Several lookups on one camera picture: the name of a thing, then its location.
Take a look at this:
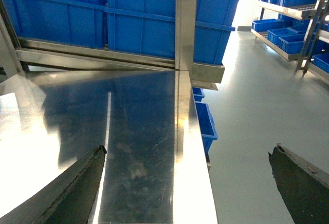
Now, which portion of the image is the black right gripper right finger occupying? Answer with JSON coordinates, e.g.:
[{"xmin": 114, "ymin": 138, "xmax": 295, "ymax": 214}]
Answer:
[{"xmin": 268, "ymin": 144, "xmax": 328, "ymax": 223}]

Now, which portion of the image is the far steel rack with bins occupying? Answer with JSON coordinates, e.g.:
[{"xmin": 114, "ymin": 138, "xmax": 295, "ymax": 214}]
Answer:
[{"xmin": 251, "ymin": 0, "xmax": 328, "ymax": 82}]

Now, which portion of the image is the blue bin with red bags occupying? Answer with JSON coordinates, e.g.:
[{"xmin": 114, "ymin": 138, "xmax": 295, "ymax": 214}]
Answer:
[{"xmin": 3, "ymin": 0, "xmax": 107, "ymax": 48}]

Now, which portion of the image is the stainless steel shelving rack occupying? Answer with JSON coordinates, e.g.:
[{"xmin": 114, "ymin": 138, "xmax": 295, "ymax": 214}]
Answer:
[{"xmin": 1, "ymin": 0, "xmax": 224, "ymax": 223}]

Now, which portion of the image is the blue plastic bin front right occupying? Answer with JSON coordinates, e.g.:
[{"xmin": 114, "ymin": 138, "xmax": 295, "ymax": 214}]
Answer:
[{"xmin": 104, "ymin": 0, "xmax": 239, "ymax": 65}]

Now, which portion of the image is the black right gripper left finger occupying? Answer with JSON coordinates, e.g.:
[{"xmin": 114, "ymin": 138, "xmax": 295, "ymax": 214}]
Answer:
[{"xmin": 1, "ymin": 145, "xmax": 107, "ymax": 223}]

